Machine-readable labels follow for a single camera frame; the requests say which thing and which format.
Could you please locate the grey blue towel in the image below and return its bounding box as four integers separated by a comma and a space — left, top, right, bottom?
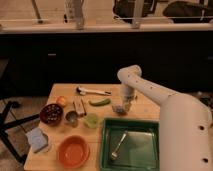
112, 103, 131, 115

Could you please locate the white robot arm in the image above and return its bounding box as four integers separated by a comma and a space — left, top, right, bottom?
117, 65, 213, 171

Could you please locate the green pepper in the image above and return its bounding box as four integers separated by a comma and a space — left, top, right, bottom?
89, 98, 111, 107

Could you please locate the light green cup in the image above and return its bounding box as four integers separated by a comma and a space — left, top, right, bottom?
84, 113, 99, 129

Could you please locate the green plastic tray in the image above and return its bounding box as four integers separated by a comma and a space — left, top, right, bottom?
99, 118, 160, 171

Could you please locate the wooden brown block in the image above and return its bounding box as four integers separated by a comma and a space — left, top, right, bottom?
73, 99, 86, 117

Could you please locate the metal fork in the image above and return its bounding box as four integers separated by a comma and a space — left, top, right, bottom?
110, 131, 127, 161

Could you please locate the small metal cup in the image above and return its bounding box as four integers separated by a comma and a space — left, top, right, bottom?
65, 111, 78, 127

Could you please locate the orange fruit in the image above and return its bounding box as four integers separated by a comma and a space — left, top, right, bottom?
56, 96, 67, 107

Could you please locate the orange bowl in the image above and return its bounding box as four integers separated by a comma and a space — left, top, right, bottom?
57, 135, 90, 169

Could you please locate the dark red colander bowl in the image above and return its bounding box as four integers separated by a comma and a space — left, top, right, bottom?
39, 103, 63, 126

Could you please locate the blue sponge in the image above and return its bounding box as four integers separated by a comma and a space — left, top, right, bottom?
26, 128, 48, 153

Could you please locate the black chair base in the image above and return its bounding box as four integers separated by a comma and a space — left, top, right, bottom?
0, 101, 39, 164

